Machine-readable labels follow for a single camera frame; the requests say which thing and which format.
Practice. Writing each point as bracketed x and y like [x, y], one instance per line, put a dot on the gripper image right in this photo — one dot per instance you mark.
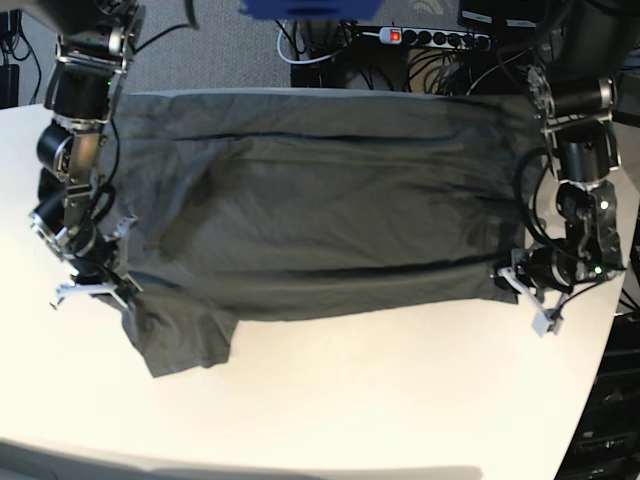
[561, 267]

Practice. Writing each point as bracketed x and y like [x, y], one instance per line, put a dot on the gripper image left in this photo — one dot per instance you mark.
[89, 255]

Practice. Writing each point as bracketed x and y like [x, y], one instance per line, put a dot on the grey T-shirt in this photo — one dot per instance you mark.
[175, 329]

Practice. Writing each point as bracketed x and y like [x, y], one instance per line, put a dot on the black OpenArm base box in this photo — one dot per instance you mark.
[606, 441]

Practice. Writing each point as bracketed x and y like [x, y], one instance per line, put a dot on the white power strip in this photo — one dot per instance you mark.
[434, 39]

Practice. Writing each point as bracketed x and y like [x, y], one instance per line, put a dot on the blue plastic bin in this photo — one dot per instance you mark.
[310, 9]

